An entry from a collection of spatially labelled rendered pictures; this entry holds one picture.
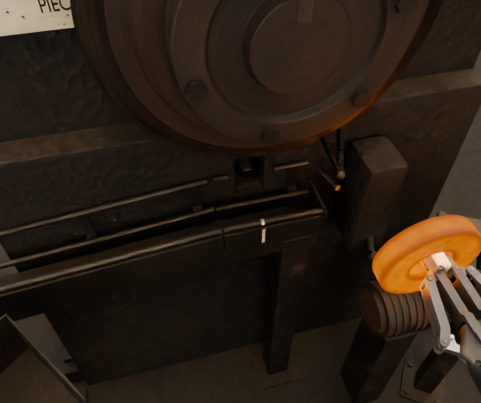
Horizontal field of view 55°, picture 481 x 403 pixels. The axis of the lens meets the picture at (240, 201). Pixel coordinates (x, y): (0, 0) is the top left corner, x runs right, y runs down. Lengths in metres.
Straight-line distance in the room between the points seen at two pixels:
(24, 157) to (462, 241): 0.67
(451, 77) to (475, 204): 1.12
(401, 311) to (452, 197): 1.09
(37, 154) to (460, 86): 0.77
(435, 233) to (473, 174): 1.56
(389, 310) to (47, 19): 0.80
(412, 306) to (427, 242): 0.41
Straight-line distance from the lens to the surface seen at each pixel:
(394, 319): 1.04
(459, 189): 2.11
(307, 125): 0.61
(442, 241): 0.67
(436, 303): 0.66
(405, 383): 1.54
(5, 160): 0.83
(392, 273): 0.69
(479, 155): 2.32
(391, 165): 0.89
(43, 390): 0.88
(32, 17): 0.73
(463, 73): 1.04
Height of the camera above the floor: 1.37
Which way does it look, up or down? 47 degrees down
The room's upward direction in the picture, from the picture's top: straight up
